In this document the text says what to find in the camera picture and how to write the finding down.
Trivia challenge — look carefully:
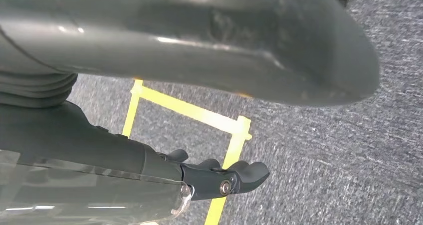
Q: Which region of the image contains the yellow tape square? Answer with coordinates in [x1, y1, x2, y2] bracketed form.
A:
[121, 79, 253, 225]

